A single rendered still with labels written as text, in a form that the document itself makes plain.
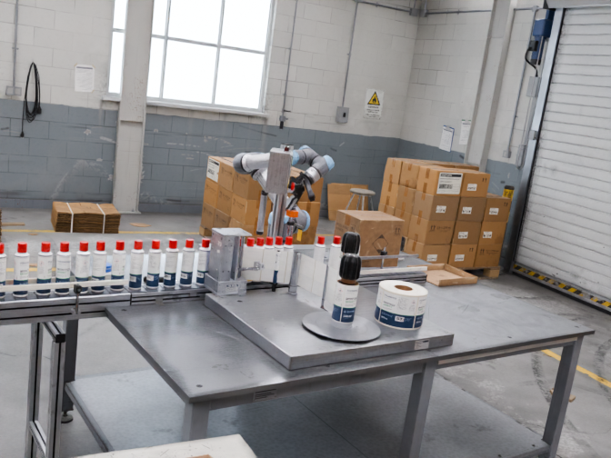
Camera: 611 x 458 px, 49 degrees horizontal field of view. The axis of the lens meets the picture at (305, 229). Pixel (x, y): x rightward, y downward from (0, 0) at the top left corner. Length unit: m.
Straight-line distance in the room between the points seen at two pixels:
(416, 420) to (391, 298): 0.49
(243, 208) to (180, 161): 2.21
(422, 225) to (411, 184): 0.45
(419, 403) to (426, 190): 4.19
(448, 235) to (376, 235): 3.30
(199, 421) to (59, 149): 6.28
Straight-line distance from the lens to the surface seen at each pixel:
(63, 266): 2.70
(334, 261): 3.28
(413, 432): 2.84
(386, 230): 3.74
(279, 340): 2.45
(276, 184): 3.04
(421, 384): 2.76
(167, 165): 8.50
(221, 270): 2.81
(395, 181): 7.14
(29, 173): 8.22
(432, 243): 6.85
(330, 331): 2.57
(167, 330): 2.58
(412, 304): 2.74
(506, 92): 8.45
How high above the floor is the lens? 1.78
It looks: 12 degrees down
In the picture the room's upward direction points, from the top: 8 degrees clockwise
